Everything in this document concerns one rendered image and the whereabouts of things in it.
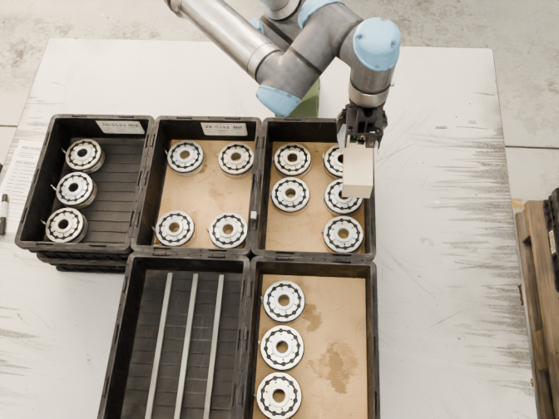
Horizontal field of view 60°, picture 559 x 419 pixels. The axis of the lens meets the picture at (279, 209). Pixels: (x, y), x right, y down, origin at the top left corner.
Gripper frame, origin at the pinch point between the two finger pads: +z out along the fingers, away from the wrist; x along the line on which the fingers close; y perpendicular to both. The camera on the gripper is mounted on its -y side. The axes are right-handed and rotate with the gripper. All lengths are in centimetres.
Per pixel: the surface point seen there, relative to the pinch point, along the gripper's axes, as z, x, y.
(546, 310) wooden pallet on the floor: 95, 80, 12
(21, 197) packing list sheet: 39, -102, 1
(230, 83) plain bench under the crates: 39, -41, -46
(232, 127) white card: 19.1, -33.4, -14.8
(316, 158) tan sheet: 26.0, -9.6, -10.1
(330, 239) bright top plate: 23.0, -4.7, 15.5
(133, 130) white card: 21, -62, -14
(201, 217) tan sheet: 26.0, -39.8, 9.9
